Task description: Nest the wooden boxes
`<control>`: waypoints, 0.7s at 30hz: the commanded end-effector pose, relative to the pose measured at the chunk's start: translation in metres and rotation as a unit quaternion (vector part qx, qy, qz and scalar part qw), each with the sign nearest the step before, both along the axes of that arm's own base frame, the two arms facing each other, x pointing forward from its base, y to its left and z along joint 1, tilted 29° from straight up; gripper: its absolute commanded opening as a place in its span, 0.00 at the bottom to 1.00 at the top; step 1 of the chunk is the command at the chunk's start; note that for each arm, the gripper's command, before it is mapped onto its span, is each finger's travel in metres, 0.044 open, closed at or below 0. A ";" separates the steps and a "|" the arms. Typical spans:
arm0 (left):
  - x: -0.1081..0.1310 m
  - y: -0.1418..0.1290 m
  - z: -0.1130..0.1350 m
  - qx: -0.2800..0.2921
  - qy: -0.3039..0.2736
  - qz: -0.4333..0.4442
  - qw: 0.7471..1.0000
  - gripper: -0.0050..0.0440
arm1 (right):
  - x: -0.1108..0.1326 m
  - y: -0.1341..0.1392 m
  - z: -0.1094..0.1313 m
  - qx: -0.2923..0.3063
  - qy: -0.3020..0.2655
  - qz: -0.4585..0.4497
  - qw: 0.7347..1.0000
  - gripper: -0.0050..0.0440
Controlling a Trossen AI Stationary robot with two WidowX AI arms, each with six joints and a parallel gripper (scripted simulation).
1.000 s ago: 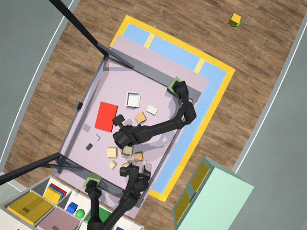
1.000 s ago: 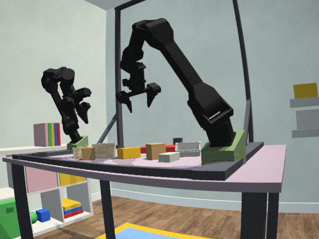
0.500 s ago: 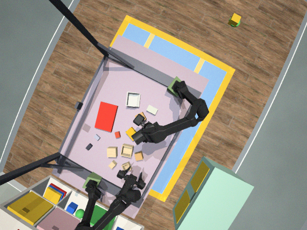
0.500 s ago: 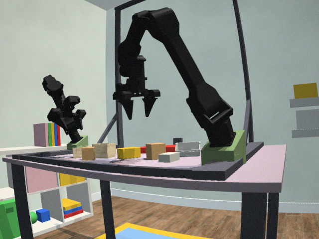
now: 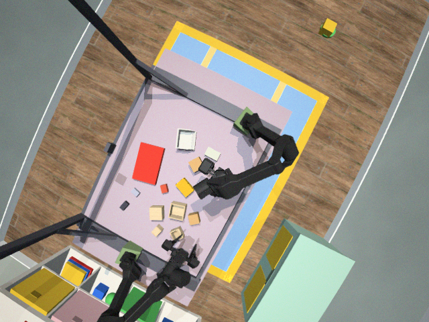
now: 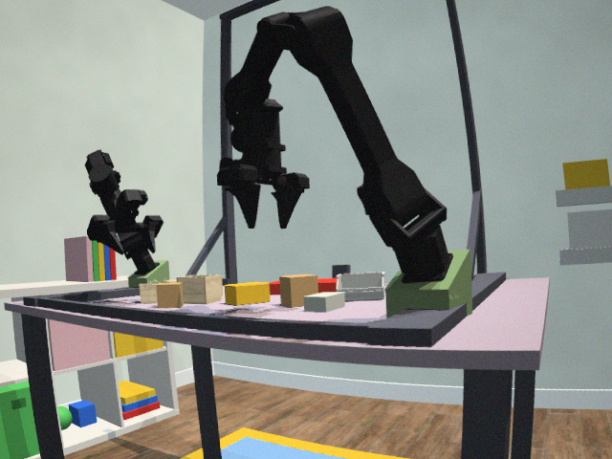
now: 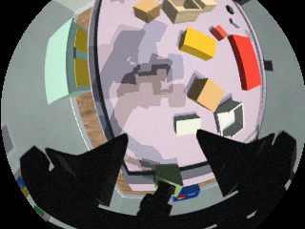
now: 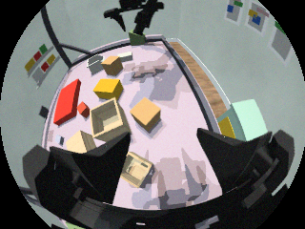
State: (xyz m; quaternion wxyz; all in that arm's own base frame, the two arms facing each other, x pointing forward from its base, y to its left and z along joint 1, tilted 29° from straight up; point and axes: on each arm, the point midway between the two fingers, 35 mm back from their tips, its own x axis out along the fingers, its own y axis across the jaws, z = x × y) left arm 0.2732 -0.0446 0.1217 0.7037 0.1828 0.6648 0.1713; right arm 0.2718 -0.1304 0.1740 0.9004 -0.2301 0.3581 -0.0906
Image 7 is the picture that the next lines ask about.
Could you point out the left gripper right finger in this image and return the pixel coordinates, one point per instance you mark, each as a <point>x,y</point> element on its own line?
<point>230,160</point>

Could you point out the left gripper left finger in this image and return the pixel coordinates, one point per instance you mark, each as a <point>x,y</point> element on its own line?
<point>96,170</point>

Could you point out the yellow rectangular block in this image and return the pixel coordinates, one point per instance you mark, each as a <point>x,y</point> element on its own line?
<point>198,44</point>

